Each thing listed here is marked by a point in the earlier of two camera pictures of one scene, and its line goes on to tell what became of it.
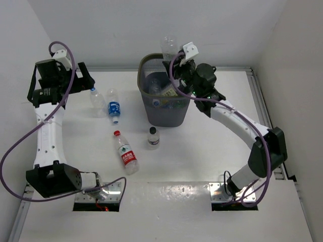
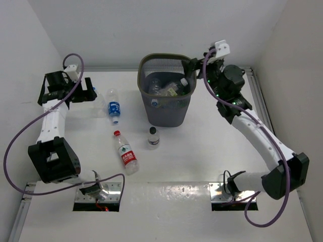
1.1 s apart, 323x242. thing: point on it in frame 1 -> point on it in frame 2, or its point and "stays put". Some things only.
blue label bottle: [114, 105] stays put
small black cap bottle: [153, 138] stays put
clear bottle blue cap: [97, 104] stays put
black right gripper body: [186, 71] -> [213, 70]
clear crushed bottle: [169, 47] -> [164, 92]
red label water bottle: [131, 166] stays put
